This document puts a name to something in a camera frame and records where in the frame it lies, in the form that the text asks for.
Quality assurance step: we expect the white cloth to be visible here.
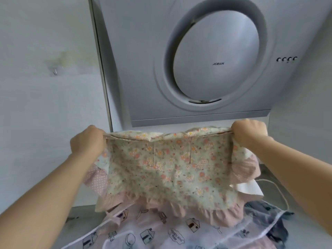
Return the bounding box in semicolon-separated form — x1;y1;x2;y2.
235;148;264;198

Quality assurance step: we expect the pink house print mesh cloth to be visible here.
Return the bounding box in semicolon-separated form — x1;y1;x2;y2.
61;200;286;249

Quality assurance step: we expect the white cable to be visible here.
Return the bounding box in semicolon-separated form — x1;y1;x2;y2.
255;179;290;211

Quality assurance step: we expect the dark grey garment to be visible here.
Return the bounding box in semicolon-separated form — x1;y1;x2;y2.
243;200;295;249

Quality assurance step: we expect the person's right forearm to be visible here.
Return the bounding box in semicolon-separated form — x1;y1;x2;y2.
245;135;332;232

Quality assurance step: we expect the person's left forearm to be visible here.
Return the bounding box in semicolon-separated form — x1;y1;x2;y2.
0;153;92;249

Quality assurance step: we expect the person's right hand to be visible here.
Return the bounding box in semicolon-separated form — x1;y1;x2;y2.
230;119;269;153

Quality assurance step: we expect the silver range hood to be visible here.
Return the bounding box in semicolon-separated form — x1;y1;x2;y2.
89;0;332;128

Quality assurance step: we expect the floral cloth with pink ruffle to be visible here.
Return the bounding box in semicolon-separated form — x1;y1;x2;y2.
86;126;261;228

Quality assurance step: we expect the person's left hand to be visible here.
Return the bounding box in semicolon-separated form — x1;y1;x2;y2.
70;124;107;166

